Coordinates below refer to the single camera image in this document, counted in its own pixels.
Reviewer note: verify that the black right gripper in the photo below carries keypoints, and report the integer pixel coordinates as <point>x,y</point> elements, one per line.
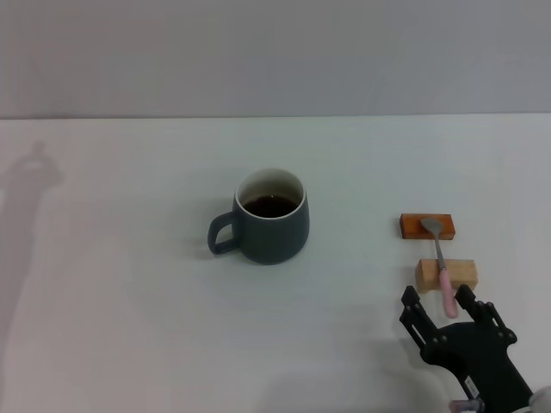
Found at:
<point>478,357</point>

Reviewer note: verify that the dark grey ceramic mug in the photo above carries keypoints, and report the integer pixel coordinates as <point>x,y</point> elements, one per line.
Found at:
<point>275,241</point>

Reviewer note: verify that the light wooden spoon rest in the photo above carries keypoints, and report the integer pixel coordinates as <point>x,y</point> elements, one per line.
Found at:
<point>462,271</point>

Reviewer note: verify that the reddish brown wooden block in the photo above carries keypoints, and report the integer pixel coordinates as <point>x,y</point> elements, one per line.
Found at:
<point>411,228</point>

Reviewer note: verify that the dark coffee liquid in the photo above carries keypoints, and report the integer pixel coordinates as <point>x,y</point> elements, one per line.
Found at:
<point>270,207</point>

